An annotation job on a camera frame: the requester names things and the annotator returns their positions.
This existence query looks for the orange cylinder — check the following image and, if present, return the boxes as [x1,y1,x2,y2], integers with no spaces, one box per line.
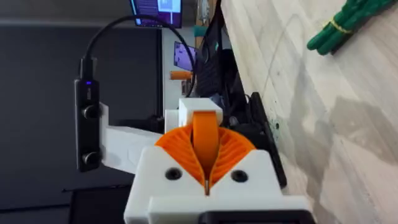
[169,70,194,81]

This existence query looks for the bare white finger of the left gripper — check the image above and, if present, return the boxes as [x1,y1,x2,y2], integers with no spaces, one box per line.
[164,109,180,134]

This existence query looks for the green toy vegetable bundle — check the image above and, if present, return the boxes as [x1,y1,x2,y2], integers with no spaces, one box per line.
[306,0,397,57]

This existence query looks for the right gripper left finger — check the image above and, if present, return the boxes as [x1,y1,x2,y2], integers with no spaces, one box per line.
[123,123,208,224]

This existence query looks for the black camera cable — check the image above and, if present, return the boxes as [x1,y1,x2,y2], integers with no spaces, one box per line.
[80,14,198,98]

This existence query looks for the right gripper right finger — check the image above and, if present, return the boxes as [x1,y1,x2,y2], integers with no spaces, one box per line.
[206,126,283,197]

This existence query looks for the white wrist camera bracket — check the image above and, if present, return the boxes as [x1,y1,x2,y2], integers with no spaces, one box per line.
[98,102,164,175]

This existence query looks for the laptop screen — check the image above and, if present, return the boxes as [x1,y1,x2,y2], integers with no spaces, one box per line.
[173,41,198,72]

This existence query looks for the finger of the left gripper with orange wedge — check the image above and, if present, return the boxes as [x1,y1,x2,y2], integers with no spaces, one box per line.
[178,97,224,179]

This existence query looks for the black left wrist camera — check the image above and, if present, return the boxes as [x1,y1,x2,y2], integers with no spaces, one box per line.
[73,56,103,173]

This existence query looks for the black table rail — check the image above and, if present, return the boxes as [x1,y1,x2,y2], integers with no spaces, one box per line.
[249,91,288,189]

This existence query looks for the computer monitor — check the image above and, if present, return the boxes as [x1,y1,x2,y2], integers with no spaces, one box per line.
[129,0,183,29]

